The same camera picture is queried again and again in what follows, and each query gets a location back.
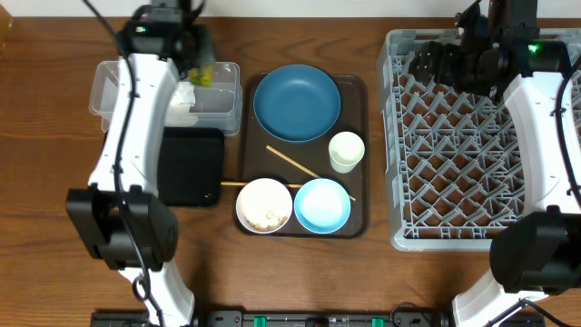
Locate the green yellow snack wrapper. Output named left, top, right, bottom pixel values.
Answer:
left=188, top=64, right=213, bottom=87

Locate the white paper napkin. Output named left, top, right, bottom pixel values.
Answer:
left=165, top=82, right=198, bottom=127

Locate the blue round plate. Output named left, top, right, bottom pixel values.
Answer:
left=253, top=64, right=341, bottom=144

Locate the white paper cup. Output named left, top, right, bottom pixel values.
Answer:
left=329, top=132, right=365, bottom=173

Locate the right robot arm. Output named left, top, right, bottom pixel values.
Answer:
left=410, top=0, right=580, bottom=326

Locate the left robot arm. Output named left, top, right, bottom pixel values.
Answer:
left=65, top=1, right=203, bottom=326

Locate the clear plastic waste bin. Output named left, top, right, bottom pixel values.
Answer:
left=89, top=61, right=242, bottom=135

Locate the grey plastic dishwasher rack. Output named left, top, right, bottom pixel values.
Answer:
left=378, top=29, right=580, bottom=252

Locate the black rectangular tray bin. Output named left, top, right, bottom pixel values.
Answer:
left=102, top=125, right=226, bottom=208

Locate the wooden chopstick on tray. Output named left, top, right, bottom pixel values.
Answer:
left=266, top=145, right=321, bottom=178

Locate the wooden chopstick under bowls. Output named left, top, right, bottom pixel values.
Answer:
left=220, top=181, right=357, bottom=203

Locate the white bowl with crumbs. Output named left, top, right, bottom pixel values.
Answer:
left=235, top=178, right=293, bottom=234

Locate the dark brown serving tray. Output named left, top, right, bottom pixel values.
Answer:
left=237, top=73, right=369, bottom=239

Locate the light blue bowl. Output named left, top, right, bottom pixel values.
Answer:
left=294, top=178, right=351, bottom=234

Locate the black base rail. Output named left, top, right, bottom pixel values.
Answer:
left=89, top=310, right=546, bottom=327

